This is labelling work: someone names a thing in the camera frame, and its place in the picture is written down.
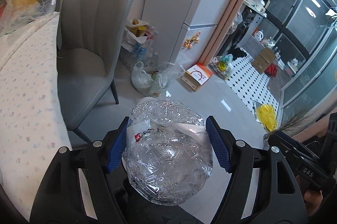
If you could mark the clear trash bag on floor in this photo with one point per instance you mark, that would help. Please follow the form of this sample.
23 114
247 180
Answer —
154 80

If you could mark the grey upholstered chair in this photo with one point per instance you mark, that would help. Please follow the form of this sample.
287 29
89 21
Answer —
92 33

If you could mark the orange white cardboard box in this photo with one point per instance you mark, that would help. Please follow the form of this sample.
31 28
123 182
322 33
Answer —
196 76

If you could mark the fridge magnet cluster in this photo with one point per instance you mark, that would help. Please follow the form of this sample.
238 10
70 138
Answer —
190 42

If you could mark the brown cardboard box in kitchen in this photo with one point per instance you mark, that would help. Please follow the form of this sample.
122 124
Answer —
263 60

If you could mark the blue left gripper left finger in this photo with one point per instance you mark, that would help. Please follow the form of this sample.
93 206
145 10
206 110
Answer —
115 144

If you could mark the person's right hand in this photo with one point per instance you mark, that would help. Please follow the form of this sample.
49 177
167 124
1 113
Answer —
311 198

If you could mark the floral white tablecloth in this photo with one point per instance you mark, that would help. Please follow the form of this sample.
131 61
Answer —
32 126

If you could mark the clear plastic bag on table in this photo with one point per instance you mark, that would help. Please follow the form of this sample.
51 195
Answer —
18 13

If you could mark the white bag with bottles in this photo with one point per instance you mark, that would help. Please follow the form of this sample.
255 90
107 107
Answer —
138 38

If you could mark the yellow plastic bag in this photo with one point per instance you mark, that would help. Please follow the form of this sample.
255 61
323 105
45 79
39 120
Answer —
266 116

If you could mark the clear plastic wrapper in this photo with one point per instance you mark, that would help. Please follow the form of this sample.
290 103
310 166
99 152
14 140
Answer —
168 156

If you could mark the smiley face plastic bag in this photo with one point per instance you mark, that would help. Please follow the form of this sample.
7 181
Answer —
222 66

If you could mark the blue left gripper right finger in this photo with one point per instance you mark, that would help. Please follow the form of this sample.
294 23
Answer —
222 143

